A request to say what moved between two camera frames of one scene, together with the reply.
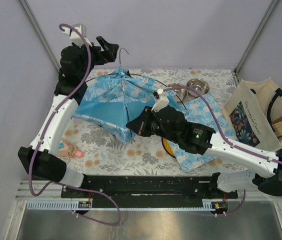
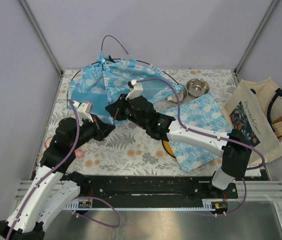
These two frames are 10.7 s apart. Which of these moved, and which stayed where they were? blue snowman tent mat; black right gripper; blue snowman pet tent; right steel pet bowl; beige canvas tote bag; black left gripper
Moved: blue snowman pet tent; black left gripper; black right gripper
Stayed: right steel pet bowl; blue snowman tent mat; beige canvas tote bag
